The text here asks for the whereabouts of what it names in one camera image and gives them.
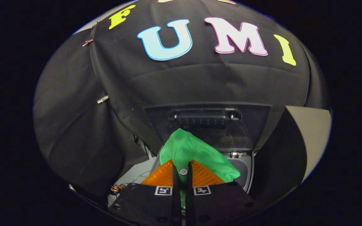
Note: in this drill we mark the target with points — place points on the silver cloth clip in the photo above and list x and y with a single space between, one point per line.
102 99

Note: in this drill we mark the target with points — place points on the glass washing machine lid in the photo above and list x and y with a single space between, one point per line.
250 125

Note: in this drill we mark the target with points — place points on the black backdrop cloth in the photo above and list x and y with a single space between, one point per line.
200 81

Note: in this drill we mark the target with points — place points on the row of dark cloth clips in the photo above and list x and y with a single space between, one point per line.
96 23

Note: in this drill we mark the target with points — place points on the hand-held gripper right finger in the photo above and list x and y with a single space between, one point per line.
218 204

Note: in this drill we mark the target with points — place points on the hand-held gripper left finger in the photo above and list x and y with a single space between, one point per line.
149 204

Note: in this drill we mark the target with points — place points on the pink cloth clip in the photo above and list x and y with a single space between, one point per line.
87 42

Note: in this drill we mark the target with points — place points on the green polo shirt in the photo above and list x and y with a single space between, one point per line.
193 150

